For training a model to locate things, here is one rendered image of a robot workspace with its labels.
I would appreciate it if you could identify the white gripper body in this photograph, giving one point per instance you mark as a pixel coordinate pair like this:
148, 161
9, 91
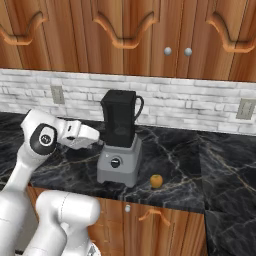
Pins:
86, 136

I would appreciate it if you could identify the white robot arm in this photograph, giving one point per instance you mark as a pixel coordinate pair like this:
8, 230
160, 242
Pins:
20, 203

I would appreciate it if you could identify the black blender jar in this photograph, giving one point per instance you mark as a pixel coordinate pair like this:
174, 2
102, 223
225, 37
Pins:
117, 120

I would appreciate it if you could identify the black blender knob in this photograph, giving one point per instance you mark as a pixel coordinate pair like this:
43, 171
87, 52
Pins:
115, 162

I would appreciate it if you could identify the grey blender base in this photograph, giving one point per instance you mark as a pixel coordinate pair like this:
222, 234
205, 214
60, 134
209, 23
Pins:
120, 166

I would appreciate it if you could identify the black blender lid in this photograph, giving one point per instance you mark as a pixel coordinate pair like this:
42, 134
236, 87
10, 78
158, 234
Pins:
118, 94

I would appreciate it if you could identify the yellow-orange apple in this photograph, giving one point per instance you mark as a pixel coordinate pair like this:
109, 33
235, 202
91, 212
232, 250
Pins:
156, 181

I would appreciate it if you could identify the silver cupboard knob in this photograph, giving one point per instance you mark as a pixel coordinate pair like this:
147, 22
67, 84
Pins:
167, 51
127, 208
188, 51

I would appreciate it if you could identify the wooden base cupboard door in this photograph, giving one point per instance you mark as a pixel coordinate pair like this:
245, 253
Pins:
160, 233
111, 226

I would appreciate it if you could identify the grey wall socket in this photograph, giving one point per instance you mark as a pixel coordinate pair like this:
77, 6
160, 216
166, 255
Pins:
57, 94
246, 109

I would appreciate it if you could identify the wooden wall cupboard door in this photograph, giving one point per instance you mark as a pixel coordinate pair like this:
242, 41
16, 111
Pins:
216, 26
36, 33
126, 20

